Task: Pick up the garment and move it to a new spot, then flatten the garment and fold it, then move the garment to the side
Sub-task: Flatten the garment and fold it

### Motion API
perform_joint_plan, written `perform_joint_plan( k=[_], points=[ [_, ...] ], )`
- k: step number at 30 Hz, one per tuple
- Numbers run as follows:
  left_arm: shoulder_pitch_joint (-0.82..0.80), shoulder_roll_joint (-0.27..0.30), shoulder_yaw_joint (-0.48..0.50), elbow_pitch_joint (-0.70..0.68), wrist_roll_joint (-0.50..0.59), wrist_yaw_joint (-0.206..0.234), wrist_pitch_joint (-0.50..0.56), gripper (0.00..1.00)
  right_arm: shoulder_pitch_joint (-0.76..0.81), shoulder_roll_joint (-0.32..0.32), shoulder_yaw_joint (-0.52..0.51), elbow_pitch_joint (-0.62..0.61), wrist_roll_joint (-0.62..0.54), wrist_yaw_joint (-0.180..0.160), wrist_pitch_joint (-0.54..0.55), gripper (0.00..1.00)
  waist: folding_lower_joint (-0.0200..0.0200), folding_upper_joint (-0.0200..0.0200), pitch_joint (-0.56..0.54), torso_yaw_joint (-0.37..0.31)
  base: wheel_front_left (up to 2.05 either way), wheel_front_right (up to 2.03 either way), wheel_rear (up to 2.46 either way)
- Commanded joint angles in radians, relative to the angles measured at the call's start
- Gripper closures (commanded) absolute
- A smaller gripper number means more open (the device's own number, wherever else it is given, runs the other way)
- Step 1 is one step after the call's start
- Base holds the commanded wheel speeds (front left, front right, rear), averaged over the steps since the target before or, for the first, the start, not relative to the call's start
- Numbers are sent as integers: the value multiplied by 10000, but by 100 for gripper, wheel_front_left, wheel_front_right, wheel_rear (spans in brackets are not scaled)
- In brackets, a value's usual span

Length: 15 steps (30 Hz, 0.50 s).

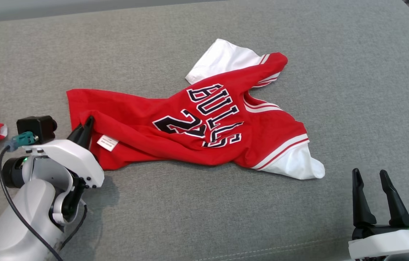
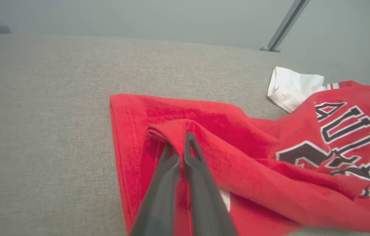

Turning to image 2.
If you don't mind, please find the red white jersey shirt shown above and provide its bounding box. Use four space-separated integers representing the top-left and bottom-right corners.
110 66 370 236

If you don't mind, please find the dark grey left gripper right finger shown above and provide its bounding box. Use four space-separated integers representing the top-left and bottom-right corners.
184 132 238 236

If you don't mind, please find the grey fabric sofa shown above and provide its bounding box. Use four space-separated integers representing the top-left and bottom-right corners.
0 31 370 236

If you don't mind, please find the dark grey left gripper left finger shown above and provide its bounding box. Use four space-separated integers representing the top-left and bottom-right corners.
129 143 181 236

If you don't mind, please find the grey partition frame post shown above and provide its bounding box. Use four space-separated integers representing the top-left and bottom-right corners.
260 0 310 53

